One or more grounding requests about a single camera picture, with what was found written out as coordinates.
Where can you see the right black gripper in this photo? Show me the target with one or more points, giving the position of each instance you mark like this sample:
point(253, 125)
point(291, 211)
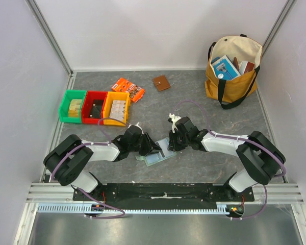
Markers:
point(173, 140)

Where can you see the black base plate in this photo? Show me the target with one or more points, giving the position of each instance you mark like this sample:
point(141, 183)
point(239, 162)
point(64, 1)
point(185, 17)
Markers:
point(167, 196)

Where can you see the orange snack package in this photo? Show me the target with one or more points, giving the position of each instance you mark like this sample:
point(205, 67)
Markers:
point(135, 92)

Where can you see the brown leather wallet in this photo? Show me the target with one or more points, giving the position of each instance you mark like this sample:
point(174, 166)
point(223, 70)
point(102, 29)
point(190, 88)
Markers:
point(161, 83)

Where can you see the yellow canvas tote bag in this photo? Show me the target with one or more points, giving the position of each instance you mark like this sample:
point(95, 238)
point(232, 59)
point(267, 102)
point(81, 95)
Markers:
point(231, 93)

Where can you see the yellow plastic bin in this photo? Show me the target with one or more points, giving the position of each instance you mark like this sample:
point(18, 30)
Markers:
point(109, 100)

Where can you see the green plastic bin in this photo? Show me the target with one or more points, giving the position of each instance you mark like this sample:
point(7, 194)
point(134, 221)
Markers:
point(63, 110)

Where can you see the white magnetic stripe card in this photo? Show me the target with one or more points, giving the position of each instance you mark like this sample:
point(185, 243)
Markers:
point(165, 152)

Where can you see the blue razor box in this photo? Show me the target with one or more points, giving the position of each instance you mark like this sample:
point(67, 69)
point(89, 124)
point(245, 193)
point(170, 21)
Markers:
point(224, 68)

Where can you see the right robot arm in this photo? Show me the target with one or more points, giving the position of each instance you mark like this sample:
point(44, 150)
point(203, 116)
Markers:
point(259, 156)

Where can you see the black item in red bin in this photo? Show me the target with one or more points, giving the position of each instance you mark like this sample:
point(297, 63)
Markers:
point(95, 111)

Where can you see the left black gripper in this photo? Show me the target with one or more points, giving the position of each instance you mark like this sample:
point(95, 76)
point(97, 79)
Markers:
point(154, 147)

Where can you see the gold cards in green bin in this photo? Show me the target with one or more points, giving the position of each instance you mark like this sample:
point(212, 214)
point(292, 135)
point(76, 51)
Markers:
point(75, 108)

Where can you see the white boxes in yellow bin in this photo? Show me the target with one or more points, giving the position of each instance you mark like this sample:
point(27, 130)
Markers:
point(118, 110)

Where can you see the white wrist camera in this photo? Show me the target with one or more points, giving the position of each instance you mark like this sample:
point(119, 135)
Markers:
point(172, 118)
point(137, 128)

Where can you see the aluminium cable duct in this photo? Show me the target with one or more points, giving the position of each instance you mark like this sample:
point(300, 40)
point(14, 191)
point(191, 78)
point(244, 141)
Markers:
point(92, 208)

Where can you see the red white box in bag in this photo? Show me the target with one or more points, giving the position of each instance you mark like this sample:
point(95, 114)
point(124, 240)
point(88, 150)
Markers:
point(245, 67)

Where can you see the red plastic bin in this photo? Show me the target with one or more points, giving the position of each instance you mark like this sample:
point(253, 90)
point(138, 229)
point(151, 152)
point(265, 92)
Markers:
point(92, 95)

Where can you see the green card holder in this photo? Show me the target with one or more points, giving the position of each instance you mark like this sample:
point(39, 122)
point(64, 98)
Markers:
point(151, 159)

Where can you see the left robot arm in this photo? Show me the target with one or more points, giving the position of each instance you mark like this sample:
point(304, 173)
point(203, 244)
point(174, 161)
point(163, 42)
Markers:
point(67, 161)

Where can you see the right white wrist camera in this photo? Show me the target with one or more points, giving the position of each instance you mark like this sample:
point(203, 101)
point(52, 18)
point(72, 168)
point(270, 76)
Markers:
point(172, 118)

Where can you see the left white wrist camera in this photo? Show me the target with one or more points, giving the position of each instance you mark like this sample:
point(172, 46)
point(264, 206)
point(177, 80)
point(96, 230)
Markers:
point(137, 128)

